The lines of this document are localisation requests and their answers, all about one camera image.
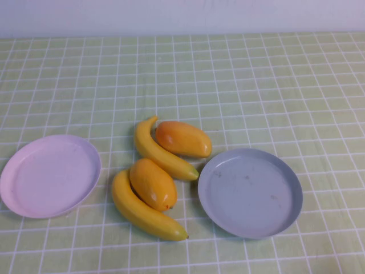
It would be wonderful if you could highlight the reddish orange mango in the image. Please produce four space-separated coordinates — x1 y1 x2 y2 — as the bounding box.
155 120 213 159

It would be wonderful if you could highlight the yellow banana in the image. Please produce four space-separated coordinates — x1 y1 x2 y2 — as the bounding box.
134 115 200 182
111 168 189 242

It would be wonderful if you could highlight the yellow orange mango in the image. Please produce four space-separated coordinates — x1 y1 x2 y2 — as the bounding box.
129 158 178 212

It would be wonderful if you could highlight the blue-grey round plate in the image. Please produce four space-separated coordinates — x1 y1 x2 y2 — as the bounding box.
197 147 303 240

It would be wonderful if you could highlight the pink round plate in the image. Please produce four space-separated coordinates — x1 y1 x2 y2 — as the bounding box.
0 134 102 219

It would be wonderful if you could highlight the green checked tablecloth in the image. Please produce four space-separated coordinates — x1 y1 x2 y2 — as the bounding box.
0 31 365 274

